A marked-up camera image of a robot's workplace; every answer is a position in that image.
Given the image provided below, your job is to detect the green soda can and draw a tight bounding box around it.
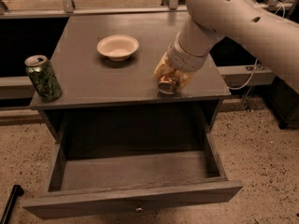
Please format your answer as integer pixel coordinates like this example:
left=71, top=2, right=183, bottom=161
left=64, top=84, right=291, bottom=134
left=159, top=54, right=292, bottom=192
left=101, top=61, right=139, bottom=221
left=24, top=55, right=62, bottom=102

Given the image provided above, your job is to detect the white paper bowl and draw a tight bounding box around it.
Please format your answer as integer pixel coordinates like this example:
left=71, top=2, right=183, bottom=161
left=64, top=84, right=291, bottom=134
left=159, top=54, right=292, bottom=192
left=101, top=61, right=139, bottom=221
left=96, top=35, right=139, bottom=62

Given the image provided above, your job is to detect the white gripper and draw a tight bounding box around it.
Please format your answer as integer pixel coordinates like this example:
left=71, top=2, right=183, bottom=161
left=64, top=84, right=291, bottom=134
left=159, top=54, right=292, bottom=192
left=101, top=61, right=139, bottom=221
left=153, top=32, right=215, bottom=90

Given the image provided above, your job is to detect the metal frame rail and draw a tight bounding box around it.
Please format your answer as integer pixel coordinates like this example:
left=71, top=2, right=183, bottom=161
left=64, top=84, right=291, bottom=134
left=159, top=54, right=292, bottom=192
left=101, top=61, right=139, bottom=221
left=0, top=0, right=299, bottom=21

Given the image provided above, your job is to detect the round metal drawer knob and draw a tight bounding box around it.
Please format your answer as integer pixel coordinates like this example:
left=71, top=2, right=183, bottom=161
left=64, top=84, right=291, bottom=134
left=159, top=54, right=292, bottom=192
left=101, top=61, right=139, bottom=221
left=135, top=203, right=144, bottom=213

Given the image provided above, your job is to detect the grey open drawer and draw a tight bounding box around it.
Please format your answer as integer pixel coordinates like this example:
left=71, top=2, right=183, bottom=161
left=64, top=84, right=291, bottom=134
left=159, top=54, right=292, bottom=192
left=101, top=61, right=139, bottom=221
left=21, top=109, right=244, bottom=220

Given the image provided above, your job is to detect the grey wooden cabinet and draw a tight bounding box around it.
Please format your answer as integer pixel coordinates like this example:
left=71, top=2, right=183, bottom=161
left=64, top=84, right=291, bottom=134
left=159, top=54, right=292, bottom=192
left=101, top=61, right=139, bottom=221
left=28, top=11, right=232, bottom=142

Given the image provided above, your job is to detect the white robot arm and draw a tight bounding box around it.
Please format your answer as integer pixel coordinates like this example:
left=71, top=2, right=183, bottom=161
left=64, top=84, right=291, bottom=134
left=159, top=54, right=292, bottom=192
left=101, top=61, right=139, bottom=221
left=154, top=0, right=299, bottom=94

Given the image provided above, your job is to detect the black bar on floor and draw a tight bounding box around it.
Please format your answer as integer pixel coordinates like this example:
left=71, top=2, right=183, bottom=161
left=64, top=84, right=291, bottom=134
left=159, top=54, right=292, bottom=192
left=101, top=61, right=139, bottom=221
left=0, top=185, right=24, bottom=224

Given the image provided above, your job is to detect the white cable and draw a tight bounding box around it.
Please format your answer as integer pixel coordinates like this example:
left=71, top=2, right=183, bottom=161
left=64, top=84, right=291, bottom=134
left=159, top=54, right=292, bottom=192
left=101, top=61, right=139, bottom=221
left=226, top=58, right=261, bottom=91

